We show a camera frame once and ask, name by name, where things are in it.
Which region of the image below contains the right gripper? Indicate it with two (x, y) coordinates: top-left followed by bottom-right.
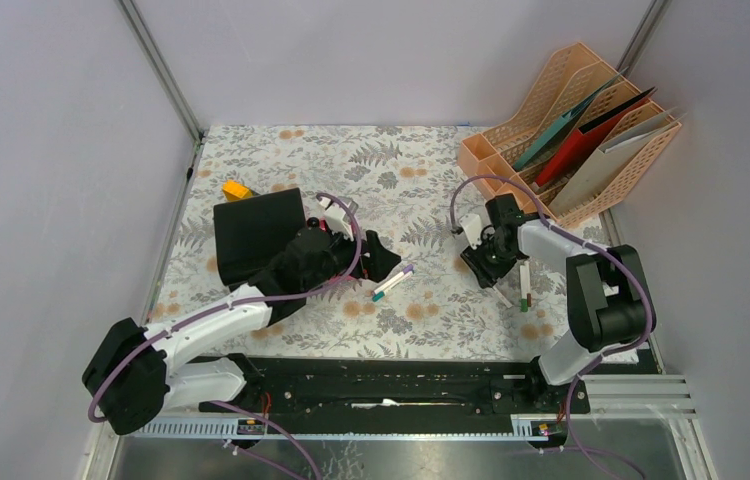
(460, 232), (517, 290)

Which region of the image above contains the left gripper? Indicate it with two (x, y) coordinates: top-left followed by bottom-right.
(303, 223), (400, 292)

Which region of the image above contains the teal tip white pen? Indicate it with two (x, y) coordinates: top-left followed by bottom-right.
(372, 290), (387, 302)

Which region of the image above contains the teal folder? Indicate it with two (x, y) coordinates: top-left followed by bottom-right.
(511, 63), (625, 172)

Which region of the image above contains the black pen holder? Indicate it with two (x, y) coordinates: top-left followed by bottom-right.
(213, 188), (305, 287)

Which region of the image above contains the peach file organizer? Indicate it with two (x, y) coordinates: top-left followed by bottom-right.
(457, 43), (681, 227)

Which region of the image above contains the red notebook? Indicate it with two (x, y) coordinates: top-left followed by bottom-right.
(531, 87), (655, 192)

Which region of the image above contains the purple tip white pen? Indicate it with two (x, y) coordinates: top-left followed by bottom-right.
(491, 286), (514, 309)

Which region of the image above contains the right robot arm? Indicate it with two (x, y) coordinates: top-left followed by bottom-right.
(454, 194), (656, 412)

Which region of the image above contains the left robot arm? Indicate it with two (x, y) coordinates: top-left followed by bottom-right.
(82, 227), (401, 435)

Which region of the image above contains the green tip pen right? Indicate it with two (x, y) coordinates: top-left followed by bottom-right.
(519, 261), (530, 312)

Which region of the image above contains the floral table mat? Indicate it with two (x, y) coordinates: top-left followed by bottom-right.
(148, 125), (567, 361)

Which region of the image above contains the yellow block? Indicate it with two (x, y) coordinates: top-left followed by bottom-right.
(221, 180), (255, 202)

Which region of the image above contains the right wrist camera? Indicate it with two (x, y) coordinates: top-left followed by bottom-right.
(452, 213), (485, 250)

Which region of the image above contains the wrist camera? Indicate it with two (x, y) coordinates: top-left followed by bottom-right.
(318, 196), (358, 241)
(452, 213), (485, 250)

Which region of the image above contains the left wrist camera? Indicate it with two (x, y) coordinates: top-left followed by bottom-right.
(318, 196), (358, 241)

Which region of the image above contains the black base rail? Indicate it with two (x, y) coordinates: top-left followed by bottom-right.
(229, 354), (590, 435)

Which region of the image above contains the right aluminium frame post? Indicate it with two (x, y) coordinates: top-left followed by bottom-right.
(616, 0), (672, 73)

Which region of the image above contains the aluminium frame post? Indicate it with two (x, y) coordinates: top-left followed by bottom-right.
(616, 0), (672, 73)
(115, 0), (205, 144)

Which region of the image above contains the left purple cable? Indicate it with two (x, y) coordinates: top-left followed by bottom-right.
(87, 192), (364, 480)

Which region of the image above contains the left aluminium frame post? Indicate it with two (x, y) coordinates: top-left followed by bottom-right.
(115, 0), (205, 144)

